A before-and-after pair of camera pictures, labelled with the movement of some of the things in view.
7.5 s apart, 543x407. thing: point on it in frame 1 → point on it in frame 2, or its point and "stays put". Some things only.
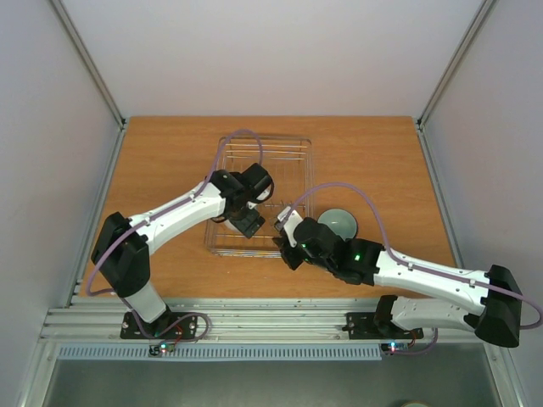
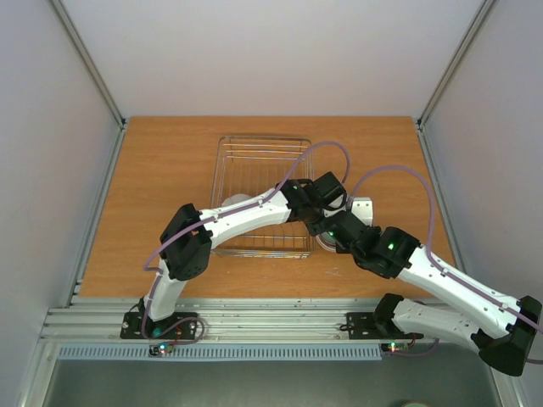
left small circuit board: [163, 347] stays put
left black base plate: [167, 326] stays put
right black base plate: [362, 326] stays put
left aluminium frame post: [90, 61] stays put
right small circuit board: [394, 347] stays put
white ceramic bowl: [229, 224] → [234, 198]
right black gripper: [287, 246] → [338, 236]
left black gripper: [247, 226] → [315, 230]
